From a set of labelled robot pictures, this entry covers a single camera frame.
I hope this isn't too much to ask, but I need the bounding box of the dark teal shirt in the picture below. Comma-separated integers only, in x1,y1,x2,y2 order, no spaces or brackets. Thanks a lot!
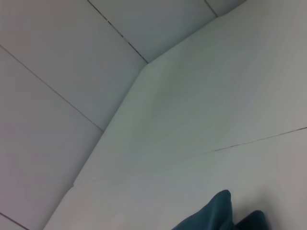
171,189,267,230

